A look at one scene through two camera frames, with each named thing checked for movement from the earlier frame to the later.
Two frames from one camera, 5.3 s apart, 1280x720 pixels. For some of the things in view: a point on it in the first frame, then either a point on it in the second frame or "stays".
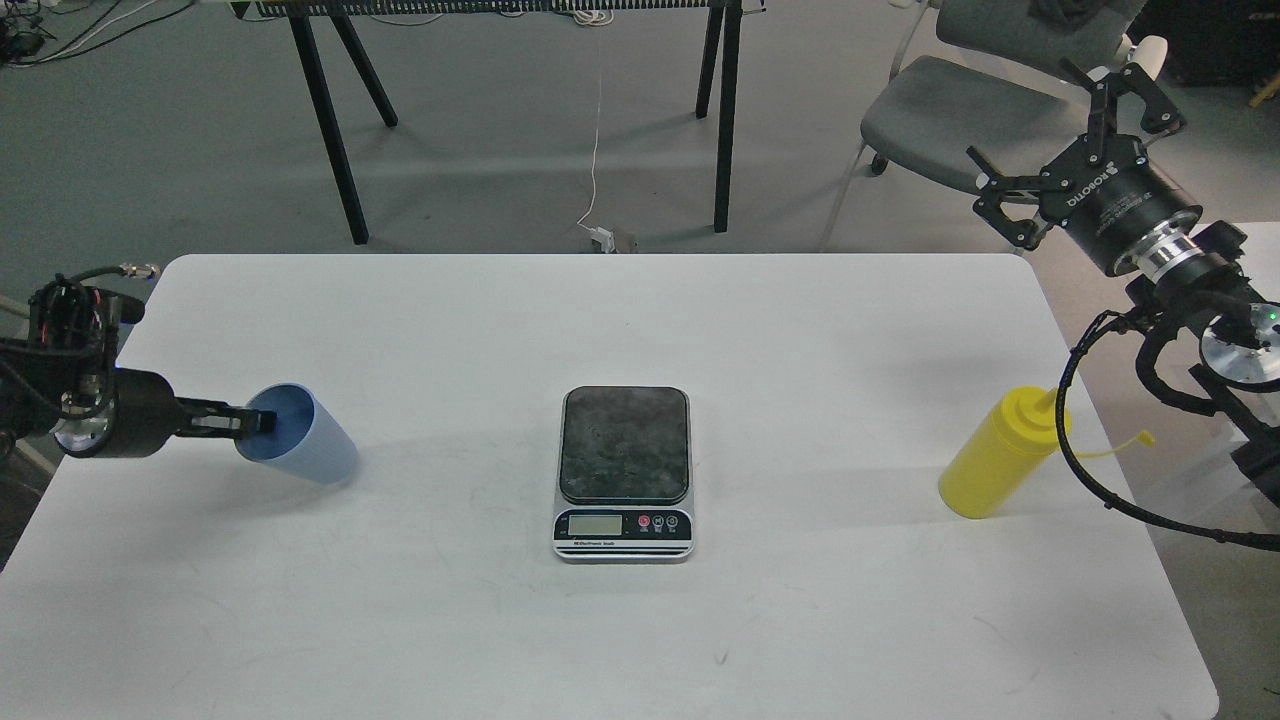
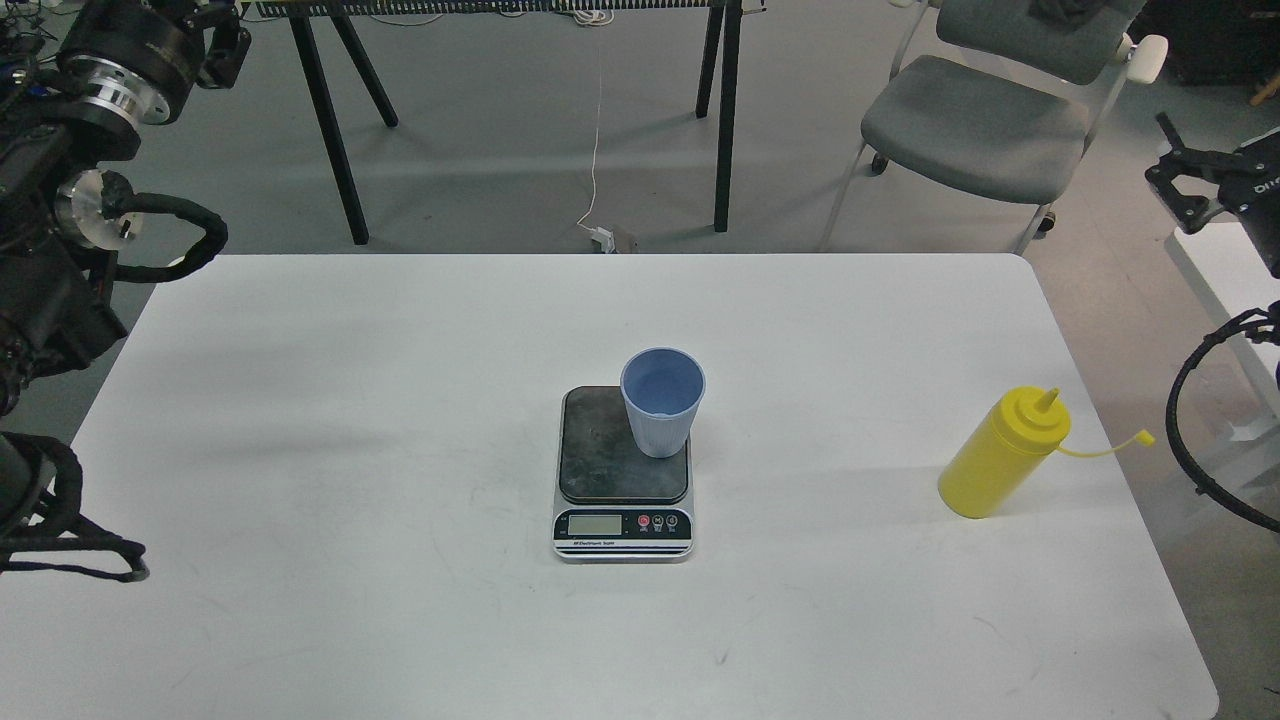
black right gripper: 1103,187 -> 1189,212
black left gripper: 131,412 -> 136,58
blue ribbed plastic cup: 309,441 -> 663,388
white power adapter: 607,236 stays
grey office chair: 1011,88 stays
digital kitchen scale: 625,476 stays
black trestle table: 722,24 stays
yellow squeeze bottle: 1014,433 stays
